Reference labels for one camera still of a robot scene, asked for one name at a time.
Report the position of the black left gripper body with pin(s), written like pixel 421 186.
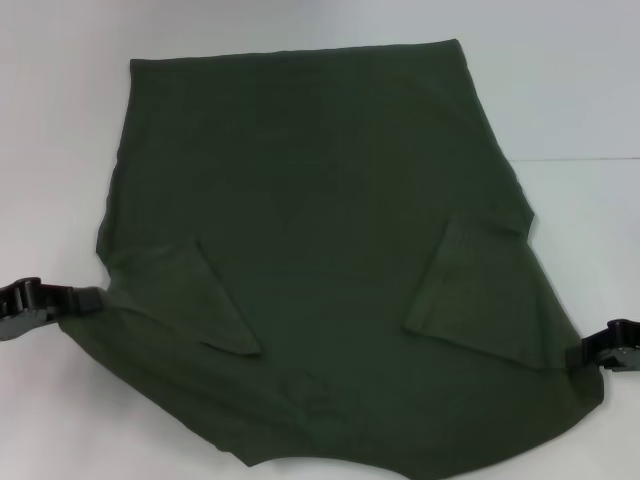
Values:
pixel 20 310

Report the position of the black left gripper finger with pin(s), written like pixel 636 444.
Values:
pixel 75 300

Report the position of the dark green t-shirt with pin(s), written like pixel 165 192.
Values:
pixel 320 225

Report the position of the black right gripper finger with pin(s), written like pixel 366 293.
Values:
pixel 585 356

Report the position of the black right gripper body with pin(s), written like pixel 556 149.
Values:
pixel 622 345

